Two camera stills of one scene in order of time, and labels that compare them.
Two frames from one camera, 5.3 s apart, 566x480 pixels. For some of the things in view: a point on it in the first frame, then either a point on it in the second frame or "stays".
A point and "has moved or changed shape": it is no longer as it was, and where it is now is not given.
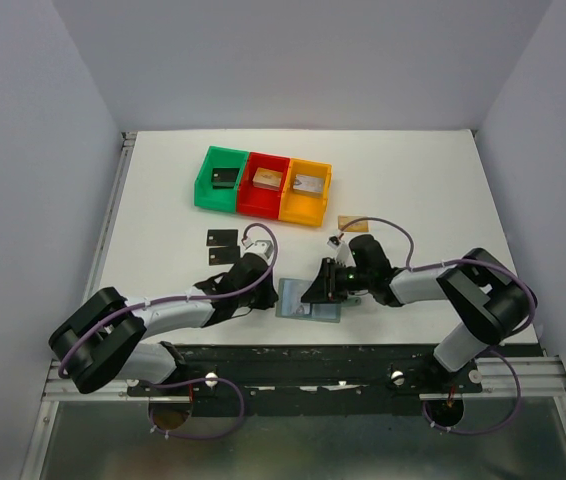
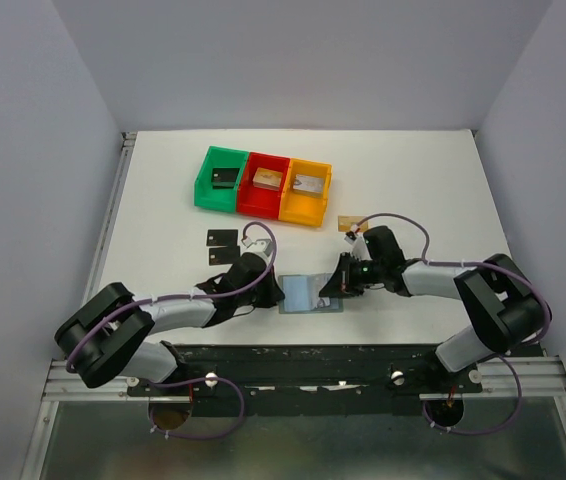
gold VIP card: x=359 y=226 stays
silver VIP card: x=289 y=301 has moved or changed shape
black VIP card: x=223 y=255 stays
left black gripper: x=261 y=291 stays
